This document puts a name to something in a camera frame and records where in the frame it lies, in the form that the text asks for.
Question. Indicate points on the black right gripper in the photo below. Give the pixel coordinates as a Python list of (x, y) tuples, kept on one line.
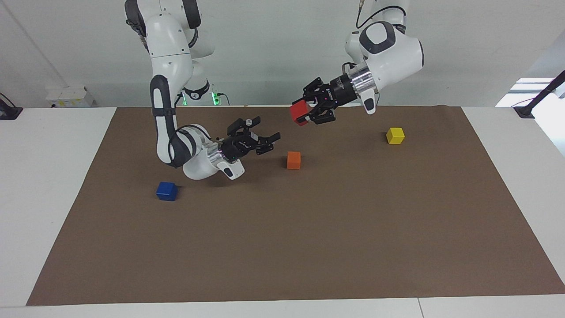
[(238, 148)]

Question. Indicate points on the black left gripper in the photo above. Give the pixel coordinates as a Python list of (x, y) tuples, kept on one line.
[(337, 92)]

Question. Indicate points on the red wooden block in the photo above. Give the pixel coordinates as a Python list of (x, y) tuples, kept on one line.
[(299, 112)]

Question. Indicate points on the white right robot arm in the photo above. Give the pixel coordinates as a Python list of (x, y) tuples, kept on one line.
[(170, 62)]

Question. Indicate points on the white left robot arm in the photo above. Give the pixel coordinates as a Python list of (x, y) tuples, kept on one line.
[(397, 48)]

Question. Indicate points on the orange wooden block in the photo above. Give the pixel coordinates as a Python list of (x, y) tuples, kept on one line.
[(293, 160)]

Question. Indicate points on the yellow wooden block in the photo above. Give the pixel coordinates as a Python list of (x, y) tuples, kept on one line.
[(395, 136)]

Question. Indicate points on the blue wooden block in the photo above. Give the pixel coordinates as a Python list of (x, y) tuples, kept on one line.
[(166, 191)]

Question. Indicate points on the brown table mat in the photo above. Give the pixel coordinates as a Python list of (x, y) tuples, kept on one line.
[(309, 238)]

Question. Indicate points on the black angled stand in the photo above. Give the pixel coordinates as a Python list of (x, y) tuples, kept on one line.
[(525, 110)]

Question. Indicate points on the black table clamp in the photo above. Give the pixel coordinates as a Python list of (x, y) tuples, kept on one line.
[(9, 112)]

